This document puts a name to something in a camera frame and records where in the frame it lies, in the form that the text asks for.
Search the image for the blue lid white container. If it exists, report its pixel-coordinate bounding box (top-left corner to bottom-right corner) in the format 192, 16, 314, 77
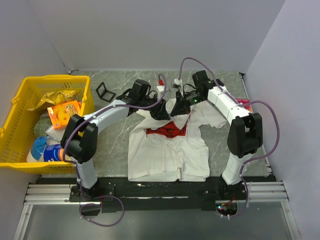
26, 136, 48, 163

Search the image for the aluminium rail frame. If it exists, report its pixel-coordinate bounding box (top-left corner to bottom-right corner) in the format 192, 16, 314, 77
13, 181, 83, 240

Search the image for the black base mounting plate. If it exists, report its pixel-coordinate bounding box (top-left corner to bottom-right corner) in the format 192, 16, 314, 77
68, 173, 277, 213

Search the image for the blue white canister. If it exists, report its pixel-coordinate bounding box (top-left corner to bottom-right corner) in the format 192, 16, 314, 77
43, 144, 64, 162

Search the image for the green scrub sponge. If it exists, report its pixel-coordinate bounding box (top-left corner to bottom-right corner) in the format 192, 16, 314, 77
33, 117, 52, 138

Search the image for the pink orange sponge box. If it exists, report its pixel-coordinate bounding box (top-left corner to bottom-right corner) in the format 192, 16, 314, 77
236, 98, 253, 113

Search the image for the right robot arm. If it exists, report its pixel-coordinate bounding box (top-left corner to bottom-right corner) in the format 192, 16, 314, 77
170, 70, 263, 200

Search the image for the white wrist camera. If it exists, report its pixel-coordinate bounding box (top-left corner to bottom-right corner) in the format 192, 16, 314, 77
156, 85, 167, 94
171, 78, 183, 89

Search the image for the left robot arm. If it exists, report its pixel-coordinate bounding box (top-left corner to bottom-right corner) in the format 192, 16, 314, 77
60, 79, 167, 201

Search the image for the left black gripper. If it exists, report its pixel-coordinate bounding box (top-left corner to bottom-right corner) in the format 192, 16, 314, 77
138, 93, 170, 121

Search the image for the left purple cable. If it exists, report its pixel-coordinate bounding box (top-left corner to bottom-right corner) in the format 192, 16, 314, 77
61, 73, 168, 228

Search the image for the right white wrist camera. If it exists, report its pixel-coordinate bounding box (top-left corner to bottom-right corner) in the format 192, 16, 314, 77
171, 78, 183, 89

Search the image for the gold snack bag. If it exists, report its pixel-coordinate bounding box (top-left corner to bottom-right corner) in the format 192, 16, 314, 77
28, 90, 81, 112

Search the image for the yellow plastic basket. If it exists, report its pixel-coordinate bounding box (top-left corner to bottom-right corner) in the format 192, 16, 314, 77
0, 74, 95, 175

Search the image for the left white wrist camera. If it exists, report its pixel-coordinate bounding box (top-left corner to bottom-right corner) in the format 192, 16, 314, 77
156, 85, 167, 94

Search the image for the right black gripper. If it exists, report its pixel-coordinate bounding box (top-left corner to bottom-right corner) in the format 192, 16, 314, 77
170, 89, 206, 117

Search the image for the orange Scrub Daddy box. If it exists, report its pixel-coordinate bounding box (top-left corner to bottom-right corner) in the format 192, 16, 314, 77
47, 100, 81, 130

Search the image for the black folding mirror left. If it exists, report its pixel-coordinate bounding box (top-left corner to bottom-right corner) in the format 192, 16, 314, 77
95, 82, 116, 103

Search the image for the white Coca-Cola t-shirt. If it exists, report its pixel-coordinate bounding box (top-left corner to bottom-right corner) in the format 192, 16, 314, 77
127, 101, 227, 182

